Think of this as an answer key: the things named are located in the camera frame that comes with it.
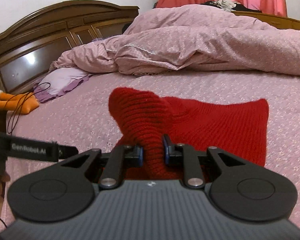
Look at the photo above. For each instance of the pink floral bed sheet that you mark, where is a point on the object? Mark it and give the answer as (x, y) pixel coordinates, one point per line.
(81, 118)

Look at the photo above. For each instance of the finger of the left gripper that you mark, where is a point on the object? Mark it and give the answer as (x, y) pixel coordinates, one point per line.
(65, 152)

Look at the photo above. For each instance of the red knit sweater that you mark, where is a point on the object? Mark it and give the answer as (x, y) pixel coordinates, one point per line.
(144, 118)

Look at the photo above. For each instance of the orange white plush toy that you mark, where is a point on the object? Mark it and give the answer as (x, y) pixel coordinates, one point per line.
(20, 103)

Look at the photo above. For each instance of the pink quilted duvet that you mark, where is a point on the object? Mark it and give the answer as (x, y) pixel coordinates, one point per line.
(196, 37)

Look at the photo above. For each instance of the wooden headboard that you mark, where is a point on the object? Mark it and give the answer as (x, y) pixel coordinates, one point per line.
(28, 47)

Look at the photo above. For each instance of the pile of dark clothes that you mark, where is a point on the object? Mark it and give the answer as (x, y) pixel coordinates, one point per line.
(229, 5)

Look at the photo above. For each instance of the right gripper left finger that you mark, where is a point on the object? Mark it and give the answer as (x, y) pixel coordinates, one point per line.
(66, 189)

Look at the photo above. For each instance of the lilac pillow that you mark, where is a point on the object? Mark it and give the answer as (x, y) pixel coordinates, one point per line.
(59, 82)

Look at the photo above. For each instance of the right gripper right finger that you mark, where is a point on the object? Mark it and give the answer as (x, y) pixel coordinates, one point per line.
(237, 187)

